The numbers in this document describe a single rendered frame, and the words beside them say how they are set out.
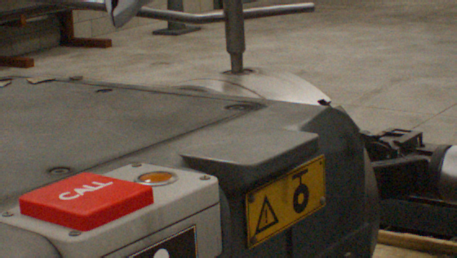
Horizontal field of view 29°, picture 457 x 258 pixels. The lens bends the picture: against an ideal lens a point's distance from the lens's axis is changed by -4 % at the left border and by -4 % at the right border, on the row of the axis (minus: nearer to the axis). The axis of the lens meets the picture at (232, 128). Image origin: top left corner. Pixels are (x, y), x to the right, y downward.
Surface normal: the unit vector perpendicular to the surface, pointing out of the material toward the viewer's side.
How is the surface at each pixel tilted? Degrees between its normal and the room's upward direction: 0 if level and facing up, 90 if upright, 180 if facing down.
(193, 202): 90
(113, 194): 0
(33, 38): 90
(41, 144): 0
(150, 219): 90
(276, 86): 21
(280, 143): 0
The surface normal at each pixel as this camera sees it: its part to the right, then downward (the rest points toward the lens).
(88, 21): 0.81, 0.11
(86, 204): -0.05, -0.97
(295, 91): 0.33, -0.80
